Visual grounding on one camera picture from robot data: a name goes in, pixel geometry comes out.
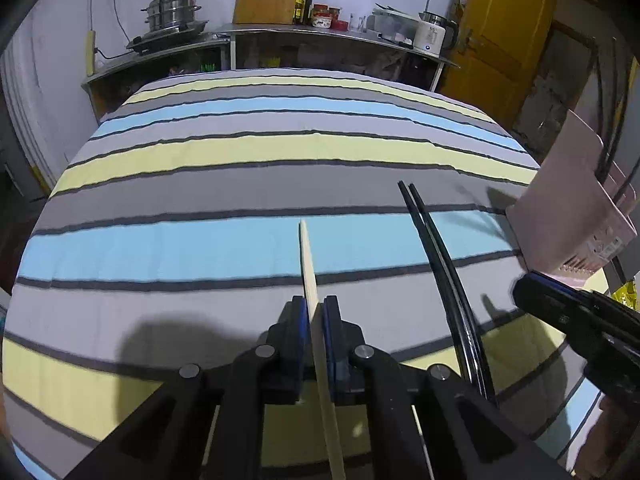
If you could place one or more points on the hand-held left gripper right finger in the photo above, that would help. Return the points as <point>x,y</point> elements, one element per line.
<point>329,340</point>

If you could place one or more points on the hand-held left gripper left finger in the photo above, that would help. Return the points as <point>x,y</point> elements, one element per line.
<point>300,350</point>

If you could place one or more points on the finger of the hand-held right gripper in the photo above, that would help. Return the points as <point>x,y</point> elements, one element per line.
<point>560,282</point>
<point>550,302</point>

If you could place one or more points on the cream chopstick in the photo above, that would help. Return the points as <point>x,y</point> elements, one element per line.
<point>310,270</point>

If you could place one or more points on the pink utensil basket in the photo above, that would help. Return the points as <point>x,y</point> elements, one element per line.
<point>565,210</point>

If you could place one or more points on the dark chopstick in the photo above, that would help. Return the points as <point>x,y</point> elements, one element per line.
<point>599,85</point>
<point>609,85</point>

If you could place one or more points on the person's right hand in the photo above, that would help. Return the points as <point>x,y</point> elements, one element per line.
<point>615,425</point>

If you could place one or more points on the yellow packet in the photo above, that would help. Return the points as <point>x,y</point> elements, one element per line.
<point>625,294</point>

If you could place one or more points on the striped tablecloth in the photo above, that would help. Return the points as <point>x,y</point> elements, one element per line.
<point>200,185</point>

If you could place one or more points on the yellow wooden door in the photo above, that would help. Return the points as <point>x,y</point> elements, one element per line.
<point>500,35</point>

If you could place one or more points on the white electric kettle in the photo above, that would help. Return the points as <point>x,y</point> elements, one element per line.
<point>430,37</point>

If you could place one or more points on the grey lidded container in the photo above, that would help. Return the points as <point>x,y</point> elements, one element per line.
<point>395,25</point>

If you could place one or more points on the steel counter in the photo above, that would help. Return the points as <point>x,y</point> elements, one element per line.
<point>300,32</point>

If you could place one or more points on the clear glass cup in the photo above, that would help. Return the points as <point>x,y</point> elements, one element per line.
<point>357,24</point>

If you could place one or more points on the low steel table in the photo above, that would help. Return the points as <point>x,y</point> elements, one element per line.
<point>150,57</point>

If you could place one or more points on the dark glass bottle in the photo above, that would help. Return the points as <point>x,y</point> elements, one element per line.
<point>307,7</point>
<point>298,7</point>

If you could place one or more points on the black induction cooker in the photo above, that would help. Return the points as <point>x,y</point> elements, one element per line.
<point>165,37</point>

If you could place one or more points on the yellow power strip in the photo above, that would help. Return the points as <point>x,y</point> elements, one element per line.
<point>90,55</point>

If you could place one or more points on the steel steamer pot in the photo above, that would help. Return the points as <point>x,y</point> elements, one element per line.
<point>172,10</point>

